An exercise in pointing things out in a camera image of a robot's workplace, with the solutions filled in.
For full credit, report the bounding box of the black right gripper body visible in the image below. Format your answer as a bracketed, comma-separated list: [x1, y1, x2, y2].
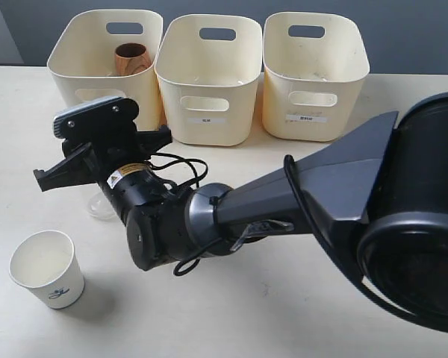
[61, 126, 172, 221]

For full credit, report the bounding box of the clear plastic bottle white cap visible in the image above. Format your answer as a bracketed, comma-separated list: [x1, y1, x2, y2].
[85, 192, 115, 221]

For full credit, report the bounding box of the brown wooden cup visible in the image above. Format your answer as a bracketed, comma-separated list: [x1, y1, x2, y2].
[115, 43, 152, 76]

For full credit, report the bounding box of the white paper cup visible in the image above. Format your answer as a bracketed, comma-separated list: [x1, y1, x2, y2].
[9, 230, 85, 310]

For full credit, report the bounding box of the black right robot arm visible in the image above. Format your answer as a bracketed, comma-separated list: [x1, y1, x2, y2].
[34, 92, 448, 333]

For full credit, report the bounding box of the middle cream plastic bin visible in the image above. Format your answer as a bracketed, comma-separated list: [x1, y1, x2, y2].
[155, 14, 263, 146]

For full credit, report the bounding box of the cream plastic bin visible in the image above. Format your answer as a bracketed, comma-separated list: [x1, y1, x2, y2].
[47, 9, 164, 131]
[155, 14, 263, 146]
[262, 12, 370, 142]

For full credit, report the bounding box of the left cream plastic bin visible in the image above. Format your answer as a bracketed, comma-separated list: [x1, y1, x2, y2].
[47, 9, 164, 131]

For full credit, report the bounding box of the right cream plastic bin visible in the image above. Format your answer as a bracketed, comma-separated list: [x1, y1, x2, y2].
[262, 12, 370, 142]

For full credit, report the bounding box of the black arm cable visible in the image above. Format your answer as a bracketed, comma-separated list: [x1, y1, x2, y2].
[145, 151, 210, 191]

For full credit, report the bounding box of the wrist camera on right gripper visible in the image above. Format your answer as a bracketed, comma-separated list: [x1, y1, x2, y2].
[52, 96, 139, 142]

